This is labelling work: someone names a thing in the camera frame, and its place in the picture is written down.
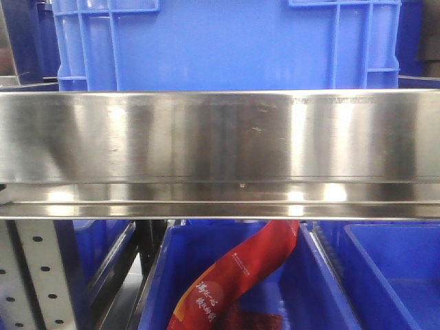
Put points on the large blue crate on shelf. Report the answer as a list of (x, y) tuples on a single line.
[(226, 45)]

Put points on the perforated white rack upright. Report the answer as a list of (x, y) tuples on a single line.
[(34, 288)]

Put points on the blue bin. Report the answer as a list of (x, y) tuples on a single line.
[(389, 271), (302, 294), (101, 245)]

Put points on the stainless steel shelf rail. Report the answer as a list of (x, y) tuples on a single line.
[(324, 154)]

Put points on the blue bin lower right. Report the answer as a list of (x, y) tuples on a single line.
[(389, 271)]

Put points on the blue bin lower centre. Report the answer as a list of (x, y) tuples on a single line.
[(302, 294)]

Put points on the red printed snack bag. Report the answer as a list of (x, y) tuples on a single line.
[(211, 295)]

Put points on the blue bin lower left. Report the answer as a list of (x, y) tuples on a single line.
[(101, 245)]

